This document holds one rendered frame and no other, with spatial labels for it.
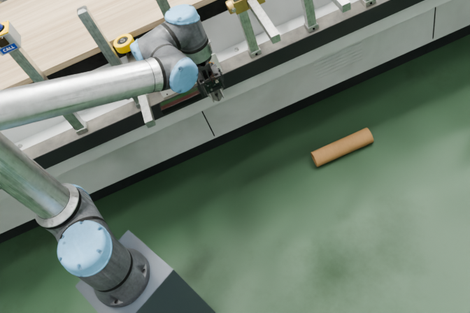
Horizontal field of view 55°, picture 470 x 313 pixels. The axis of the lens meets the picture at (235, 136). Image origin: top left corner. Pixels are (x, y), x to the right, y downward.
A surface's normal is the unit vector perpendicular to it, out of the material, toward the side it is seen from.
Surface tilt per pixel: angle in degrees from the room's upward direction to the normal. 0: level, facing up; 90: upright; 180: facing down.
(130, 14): 0
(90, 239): 5
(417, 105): 0
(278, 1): 90
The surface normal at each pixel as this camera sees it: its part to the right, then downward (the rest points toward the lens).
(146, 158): 0.31, 0.69
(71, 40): -0.27, -0.60
